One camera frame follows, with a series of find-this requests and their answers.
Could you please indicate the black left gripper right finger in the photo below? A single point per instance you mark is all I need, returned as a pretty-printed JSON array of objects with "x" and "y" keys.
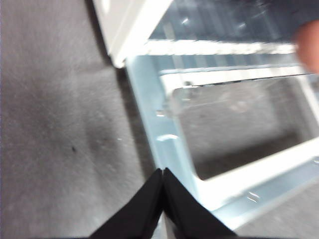
[{"x": 189, "y": 216}]

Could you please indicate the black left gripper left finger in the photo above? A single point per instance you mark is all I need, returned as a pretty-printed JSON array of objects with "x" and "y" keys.
[{"x": 139, "y": 214}]

